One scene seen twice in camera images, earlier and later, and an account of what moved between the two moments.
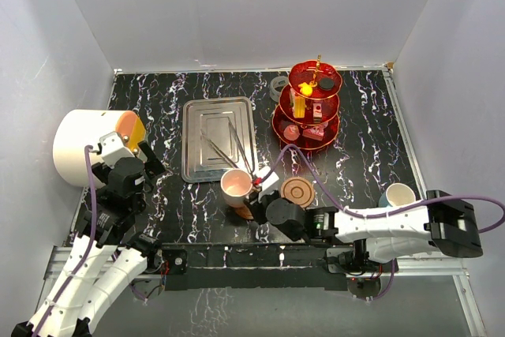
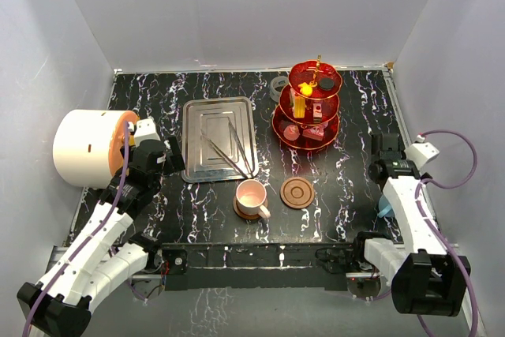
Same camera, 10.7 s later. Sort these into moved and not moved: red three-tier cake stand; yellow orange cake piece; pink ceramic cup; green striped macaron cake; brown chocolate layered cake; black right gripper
Moved: pink ceramic cup; black right gripper
Not moved: red three-tier cake stand; green striped macaron cake; brown chocolate layered cake; yellow orange cake piece
